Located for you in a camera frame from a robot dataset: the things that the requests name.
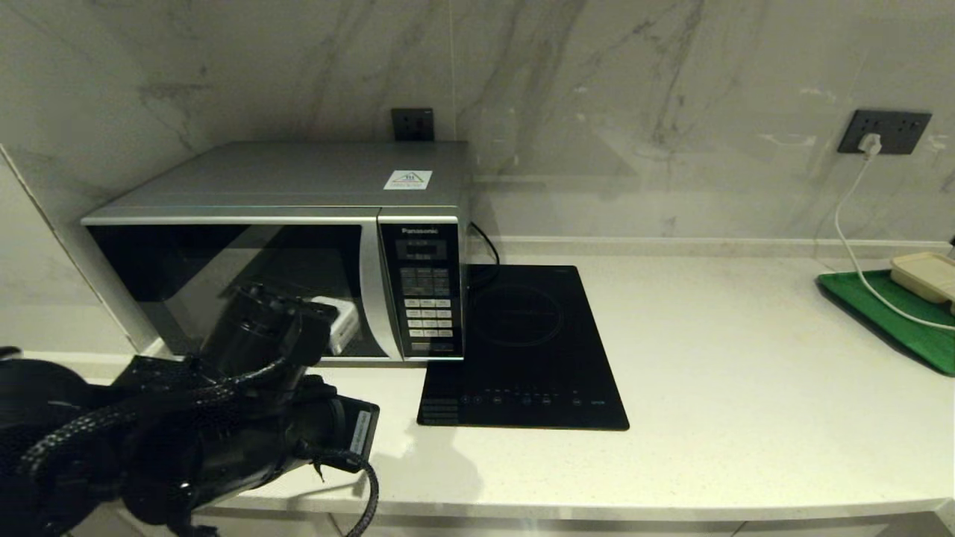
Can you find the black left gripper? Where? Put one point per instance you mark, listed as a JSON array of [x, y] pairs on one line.
[[351, 429]]

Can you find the black glass microwave door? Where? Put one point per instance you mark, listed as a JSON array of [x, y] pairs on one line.
[[164, 261]]

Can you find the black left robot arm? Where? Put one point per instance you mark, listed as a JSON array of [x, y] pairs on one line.
[[149, 440]]

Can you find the silver Panasonic microwave oven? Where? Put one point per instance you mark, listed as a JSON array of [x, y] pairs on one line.
[[298, 175]]

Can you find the beige cabinet door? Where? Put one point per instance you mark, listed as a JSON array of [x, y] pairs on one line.
[[261, 526], [835, 528], [522, 528]]

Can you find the black induction cooktop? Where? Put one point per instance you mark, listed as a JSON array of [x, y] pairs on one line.
[[537, 335]]

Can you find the white warning sticker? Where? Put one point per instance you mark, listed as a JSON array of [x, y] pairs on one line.
[[407, 180]]

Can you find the green tray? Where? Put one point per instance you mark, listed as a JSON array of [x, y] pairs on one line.
[[895, 328]]

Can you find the white power plug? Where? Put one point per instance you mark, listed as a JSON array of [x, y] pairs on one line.
[[870, 143]]

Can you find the beige lidded container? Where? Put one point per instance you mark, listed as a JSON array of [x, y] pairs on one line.
[[925, 274]]

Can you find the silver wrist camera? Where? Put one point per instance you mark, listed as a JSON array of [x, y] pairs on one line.
[[339, 321]]

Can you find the small black wall socket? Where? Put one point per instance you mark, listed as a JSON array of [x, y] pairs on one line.
[[412, 125]]

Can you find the wide black wall socket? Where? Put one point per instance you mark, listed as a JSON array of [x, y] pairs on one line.
[[899, 127]]

